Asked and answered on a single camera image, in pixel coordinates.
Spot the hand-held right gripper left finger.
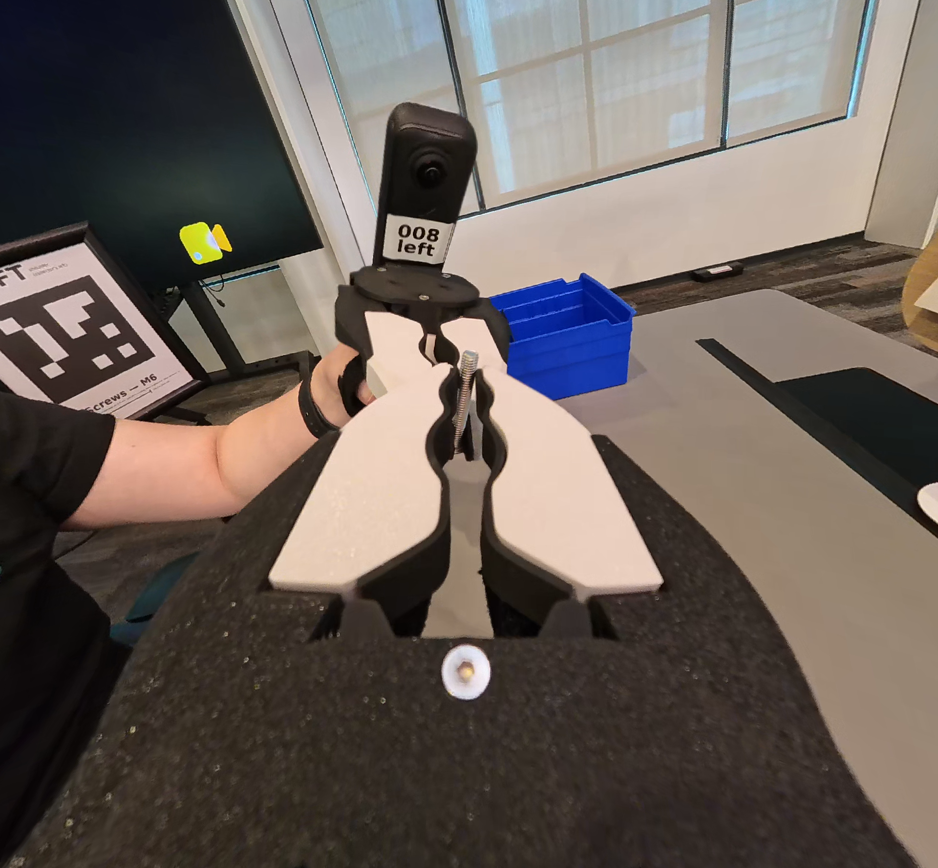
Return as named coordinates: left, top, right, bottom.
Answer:
left=269, top=362, right=454, bottom=604

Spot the blue plastic bin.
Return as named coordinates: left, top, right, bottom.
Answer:
left=487, top=273, right=636, bottom=402

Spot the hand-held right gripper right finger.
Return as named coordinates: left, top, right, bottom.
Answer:
left=476, top=368, right=665, bottom=604

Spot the silver bolt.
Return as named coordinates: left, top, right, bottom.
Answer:
left=456, top=350, right=482, bottom=462

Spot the black monitor stand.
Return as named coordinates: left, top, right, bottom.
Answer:
left=150, top=263, right=323, bottom=380

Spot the black monitor screen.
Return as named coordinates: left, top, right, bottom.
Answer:
left=0, top=0, right=325, bottom=290

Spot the white framed window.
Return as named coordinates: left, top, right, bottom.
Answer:
left=282, top=0, right=891, bottom=213

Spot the person's left forearm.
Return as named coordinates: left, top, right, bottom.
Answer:
left=51, top=388, right=345, bottom=533

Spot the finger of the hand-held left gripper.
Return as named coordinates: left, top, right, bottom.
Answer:
left=362, top=310, right=437, bottom=407
left=438, top=316, right=509, bottom=373

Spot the wooden document stand white base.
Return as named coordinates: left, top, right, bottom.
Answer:
left=901, top=231, right=938, bottom=525

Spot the framed black white marker sign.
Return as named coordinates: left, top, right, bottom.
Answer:
left=0, top=223, right=206, bottom=422

